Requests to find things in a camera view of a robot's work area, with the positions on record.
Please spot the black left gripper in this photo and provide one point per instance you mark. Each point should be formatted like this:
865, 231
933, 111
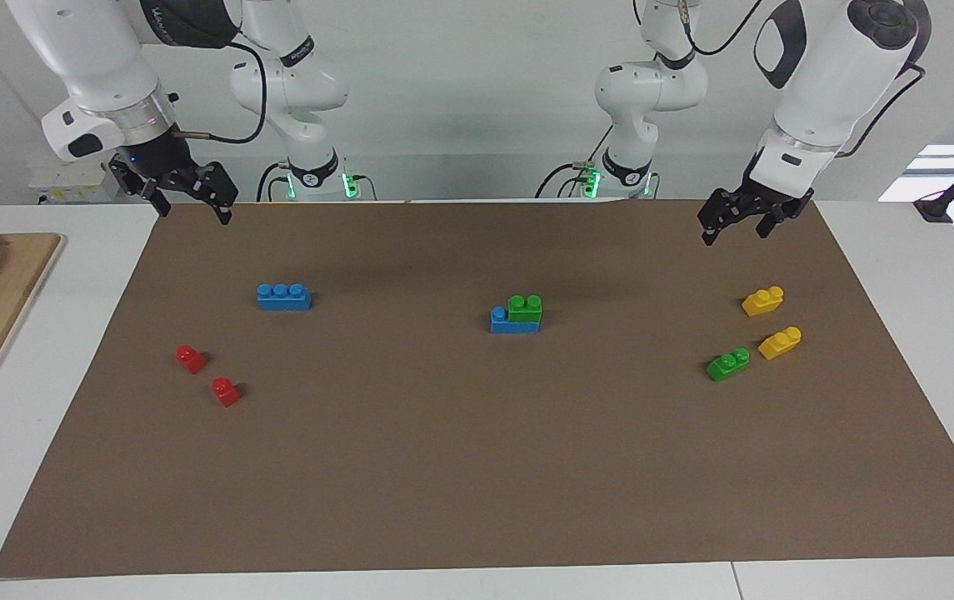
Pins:
747, 202

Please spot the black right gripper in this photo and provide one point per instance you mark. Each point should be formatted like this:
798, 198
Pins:
164, 167

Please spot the green two-stud block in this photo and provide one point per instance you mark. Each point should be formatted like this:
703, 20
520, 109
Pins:
727, 366
524, 308

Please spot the blue three-stud block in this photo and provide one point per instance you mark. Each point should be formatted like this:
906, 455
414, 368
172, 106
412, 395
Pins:
500, 323
283, 298

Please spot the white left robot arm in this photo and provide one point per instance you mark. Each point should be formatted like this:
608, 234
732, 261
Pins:
826, 75

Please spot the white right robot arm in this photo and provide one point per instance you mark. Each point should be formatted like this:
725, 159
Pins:
102, 58

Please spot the yellow two-stud block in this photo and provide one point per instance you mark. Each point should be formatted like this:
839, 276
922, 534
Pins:
779, 343
762, 302

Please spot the red one-stud block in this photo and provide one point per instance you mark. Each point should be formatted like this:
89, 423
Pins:
226, 392
190, 359

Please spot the white power strip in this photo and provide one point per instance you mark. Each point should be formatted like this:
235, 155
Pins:
68, 185

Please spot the brown table mat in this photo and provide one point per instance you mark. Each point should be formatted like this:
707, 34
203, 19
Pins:
476, 458

